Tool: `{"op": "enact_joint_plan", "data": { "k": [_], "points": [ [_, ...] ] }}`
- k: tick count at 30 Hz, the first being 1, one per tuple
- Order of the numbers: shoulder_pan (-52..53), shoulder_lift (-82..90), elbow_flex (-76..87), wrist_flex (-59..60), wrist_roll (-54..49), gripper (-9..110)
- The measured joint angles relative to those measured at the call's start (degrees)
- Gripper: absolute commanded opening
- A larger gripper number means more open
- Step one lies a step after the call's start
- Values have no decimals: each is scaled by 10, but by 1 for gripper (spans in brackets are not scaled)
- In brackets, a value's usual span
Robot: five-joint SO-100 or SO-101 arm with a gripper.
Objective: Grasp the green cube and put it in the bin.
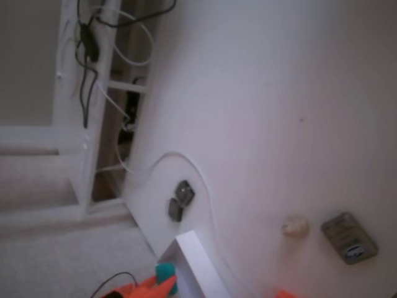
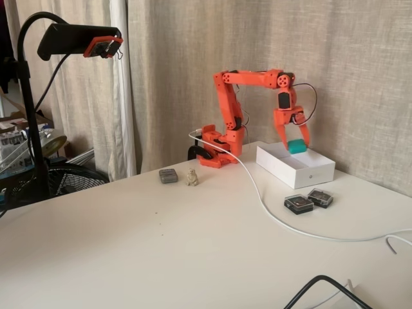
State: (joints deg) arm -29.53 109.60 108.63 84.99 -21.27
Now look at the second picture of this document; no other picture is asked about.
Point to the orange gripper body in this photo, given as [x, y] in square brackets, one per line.
[284, 118]

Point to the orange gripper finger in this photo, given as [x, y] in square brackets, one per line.
[283, 136]
[305, 135]

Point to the green cube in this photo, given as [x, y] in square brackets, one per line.
[296, 147]

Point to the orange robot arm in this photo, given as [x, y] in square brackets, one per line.
[228, 106]

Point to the white cardboard bin box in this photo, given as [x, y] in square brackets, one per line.
[309, 177]

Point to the small black plastic case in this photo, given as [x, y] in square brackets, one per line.
[322, 197]
[297, 203]

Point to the beige linen curtain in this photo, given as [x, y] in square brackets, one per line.
[354, 64]

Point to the black table clamp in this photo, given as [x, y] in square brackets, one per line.
[196, 149]

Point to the small white bear figurine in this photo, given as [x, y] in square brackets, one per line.
[192, 177]

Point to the grey metal tin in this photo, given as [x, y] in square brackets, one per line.
[168, 176]

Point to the black floor fan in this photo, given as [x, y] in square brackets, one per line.
[61, 185]

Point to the black gooseneck stand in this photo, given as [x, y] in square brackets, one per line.
[32, 128]

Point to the cardboard box with clutter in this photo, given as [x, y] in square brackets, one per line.
[13, 125]

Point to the dark hanging clothes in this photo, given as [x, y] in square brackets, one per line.
[4, 48]

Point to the camera on gooseneck stand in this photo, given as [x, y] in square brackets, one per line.
[90, 96]

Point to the orange camera module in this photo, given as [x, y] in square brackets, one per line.
[96, 48]

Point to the black camera holder head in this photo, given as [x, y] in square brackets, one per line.
[64, 38]

